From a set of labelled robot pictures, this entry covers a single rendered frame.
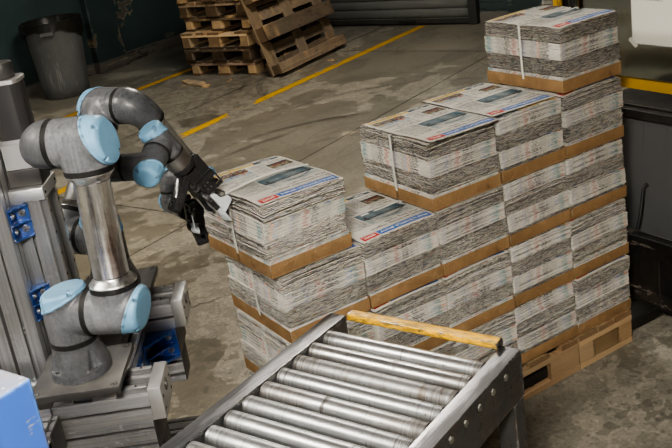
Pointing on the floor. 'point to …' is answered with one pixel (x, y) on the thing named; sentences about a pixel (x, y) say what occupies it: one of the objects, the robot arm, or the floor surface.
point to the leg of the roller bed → (514, 427)
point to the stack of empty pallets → (225, 49)
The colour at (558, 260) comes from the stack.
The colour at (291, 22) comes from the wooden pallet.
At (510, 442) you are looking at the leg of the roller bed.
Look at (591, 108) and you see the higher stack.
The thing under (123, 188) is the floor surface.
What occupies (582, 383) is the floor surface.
